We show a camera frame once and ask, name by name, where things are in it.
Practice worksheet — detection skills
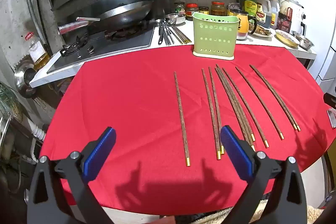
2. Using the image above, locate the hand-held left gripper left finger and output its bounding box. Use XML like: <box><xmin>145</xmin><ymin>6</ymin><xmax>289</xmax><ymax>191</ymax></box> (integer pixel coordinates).
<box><xmin>26</xmin><ymin>126</ymin><xmax>117</xmax><ymax>224</ymax></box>

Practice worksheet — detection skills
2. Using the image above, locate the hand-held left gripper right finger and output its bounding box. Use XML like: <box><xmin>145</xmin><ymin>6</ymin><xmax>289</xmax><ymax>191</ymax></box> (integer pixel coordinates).
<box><xmin>220</xmin><ymin>126</ymin><xmax>307</xmax><ymax>224</ymax></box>

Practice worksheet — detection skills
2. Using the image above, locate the row of wooden chopsticks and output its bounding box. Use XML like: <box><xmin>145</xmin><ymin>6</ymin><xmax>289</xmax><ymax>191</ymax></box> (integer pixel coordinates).
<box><xmin>174</xmin><ymin>64</ymin><xmax>301</xmax><ymax>167</ymax></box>

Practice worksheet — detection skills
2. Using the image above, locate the green plastic utensil basket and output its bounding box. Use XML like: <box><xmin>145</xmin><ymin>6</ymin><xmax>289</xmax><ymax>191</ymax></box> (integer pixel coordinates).
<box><xmin>192</xmin><ymin>12</ymin><xmax>240</xmax><ymax>60</ymax></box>

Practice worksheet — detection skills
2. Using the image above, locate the white refrigerator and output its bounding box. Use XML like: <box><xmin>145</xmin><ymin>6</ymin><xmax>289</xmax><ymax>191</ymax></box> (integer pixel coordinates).
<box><xmin>316</xmin><ymin>43</ymin><xmax>336</xmax><ymax>98</ymax></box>

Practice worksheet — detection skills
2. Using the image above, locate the red tablecloth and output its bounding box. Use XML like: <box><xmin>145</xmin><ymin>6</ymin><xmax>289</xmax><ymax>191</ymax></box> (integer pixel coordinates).
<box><xmin>39</xmin><ymin>44</ymin><xmax>335</xmax><ymax>216</ymax></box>

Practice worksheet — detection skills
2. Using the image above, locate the white drain pipe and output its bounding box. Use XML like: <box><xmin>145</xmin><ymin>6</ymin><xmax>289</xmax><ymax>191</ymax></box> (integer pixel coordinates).
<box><xmin>26</xmin><ymin>119</ymin><xmax>47</xmax><ymax>141</ymax></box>

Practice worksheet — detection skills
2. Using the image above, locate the yellow-rimmed bowl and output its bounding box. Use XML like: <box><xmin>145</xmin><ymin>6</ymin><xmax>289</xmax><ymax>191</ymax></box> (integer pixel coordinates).
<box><xmin>274</xmin><ymin>29</ymin><xmax>300</xmax><ymax>47</ymax></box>

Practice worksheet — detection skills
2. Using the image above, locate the white rice cooker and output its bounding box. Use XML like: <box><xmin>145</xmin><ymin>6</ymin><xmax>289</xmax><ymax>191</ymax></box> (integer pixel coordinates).
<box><xmin>288</xmin><ymin>0</ymin><xmax>306</xmax><ymax>35</ymax></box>

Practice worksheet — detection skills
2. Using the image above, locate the plate with food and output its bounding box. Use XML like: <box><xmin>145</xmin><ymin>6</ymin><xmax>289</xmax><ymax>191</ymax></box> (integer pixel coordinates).
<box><xmin>249</xmin><ymin>25</ymin><xmax>273</xmax><ymax>38</ymax></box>

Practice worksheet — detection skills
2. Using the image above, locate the black gas stove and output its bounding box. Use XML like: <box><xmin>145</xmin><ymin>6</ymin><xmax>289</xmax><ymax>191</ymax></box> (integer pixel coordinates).
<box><xmin>47</xmin><ymin>26</ymin><xmax>155</xmax><ymax>74</ymax></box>

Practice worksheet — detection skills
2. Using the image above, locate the white plastic jug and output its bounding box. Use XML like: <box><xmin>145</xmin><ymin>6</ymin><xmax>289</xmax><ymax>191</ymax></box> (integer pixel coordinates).
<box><xmin>256</xmin><ymin>0</ymin><xmax>271</xmax><ymax>24</ymax></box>

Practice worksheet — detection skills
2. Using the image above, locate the yellow mug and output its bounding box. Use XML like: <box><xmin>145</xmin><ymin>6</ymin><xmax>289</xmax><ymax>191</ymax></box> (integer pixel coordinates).
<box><xmin>230</xmin><ymin>9</ymin><xmax>257</xmax><ymax>40</ymax></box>

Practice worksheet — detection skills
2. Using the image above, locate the cooking oil bottle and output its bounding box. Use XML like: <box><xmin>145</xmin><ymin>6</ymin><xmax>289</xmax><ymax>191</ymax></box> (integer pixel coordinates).
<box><xmin>26</xmin><ymin>32</ymin><xmax>49</xmax><ymax>70</ymax></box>

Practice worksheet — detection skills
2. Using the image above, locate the green-label yellow-cap bottle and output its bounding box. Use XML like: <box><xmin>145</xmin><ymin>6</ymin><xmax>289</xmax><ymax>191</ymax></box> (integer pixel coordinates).
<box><xmin>244</xmin><ymin>0</ymin><xmax>257</xmax><ymax>17</ymax></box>

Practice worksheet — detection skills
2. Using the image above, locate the bundle of metal chopsticks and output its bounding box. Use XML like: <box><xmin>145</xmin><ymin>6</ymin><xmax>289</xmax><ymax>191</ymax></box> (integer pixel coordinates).
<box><xmin>164</xmin><ymin>25</ymin><xmax>191</xmax><ymax>45</ymax></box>

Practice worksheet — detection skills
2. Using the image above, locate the steel wok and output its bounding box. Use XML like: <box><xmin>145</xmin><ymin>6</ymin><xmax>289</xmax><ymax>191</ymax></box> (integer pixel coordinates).
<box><xmin>58</xmin><ymin>0</ymin><xmax>154</xmax><ymax>35</ymax></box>

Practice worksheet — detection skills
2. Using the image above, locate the small steel bowl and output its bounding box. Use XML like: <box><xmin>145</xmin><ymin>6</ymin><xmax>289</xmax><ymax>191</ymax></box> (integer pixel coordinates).
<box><xmin>165</xmin><ymin>13</ymin><xmax>186</xmax><ymax>25</ymax></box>

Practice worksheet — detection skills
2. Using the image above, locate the red-lidded chili sauce jar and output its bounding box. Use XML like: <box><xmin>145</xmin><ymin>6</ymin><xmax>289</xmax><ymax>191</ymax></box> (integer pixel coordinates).
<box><xmin>186</xmin><ymin>4</ymin><xmax>199</xmax><ymax>20</ymax></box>

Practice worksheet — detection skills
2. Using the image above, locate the green-label sauce jar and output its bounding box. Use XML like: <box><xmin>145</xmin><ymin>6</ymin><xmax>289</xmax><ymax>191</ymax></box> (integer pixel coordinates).
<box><xmin>175</xmin><ymin>2</ymin><xmax>186</xmax><ymax>16</ymax></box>

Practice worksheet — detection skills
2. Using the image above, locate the metal duct pipe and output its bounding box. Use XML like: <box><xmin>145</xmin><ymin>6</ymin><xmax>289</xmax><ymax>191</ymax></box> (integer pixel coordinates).
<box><xmin>23</xmin><ymin>0</ymin><xmax>45</xmax><ymax>39</ymax></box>

